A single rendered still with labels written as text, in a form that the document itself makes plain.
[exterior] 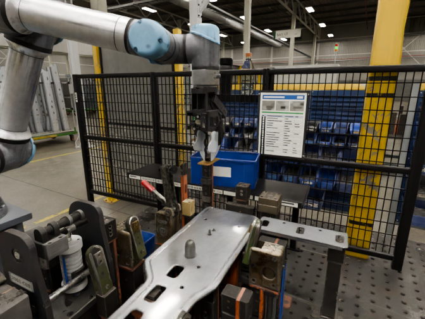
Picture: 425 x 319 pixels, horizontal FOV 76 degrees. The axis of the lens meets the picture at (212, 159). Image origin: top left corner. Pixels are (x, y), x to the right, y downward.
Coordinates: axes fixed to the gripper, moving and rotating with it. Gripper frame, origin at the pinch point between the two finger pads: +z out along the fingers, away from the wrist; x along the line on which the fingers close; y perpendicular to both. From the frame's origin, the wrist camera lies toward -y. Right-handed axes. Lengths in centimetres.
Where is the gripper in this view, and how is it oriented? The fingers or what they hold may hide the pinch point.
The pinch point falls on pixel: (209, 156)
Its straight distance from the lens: 81.5
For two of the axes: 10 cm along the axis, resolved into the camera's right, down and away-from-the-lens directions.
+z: 0.0, 9.7, 2.6
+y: -4.3, 2.3, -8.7
